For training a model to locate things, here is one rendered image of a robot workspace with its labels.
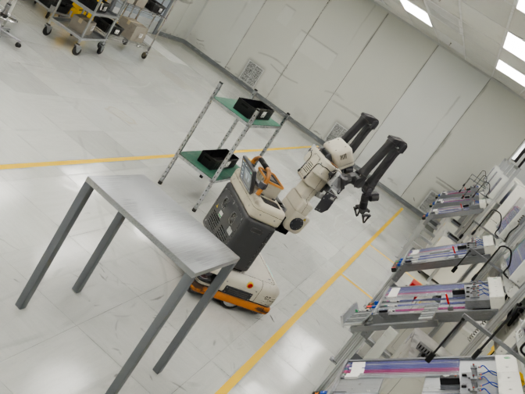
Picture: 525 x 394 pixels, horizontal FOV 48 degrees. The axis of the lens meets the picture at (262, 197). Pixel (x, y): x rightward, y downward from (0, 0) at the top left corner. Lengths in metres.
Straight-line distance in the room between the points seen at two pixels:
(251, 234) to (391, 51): 8.97
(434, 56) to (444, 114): 1.16
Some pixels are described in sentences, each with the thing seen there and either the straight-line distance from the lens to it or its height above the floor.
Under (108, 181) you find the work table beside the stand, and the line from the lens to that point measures 2.87.
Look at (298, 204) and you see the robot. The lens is 4.13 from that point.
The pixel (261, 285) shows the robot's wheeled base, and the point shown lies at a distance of 4.17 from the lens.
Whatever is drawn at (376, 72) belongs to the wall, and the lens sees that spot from 12.49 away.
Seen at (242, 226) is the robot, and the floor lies 0.61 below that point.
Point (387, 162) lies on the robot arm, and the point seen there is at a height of 1.45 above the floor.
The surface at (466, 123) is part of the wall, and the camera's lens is 12.28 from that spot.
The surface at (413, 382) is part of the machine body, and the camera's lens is 3.77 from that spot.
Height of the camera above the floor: 1.91
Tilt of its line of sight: 16 degrees down
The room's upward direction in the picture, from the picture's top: 34 degrees clockwise
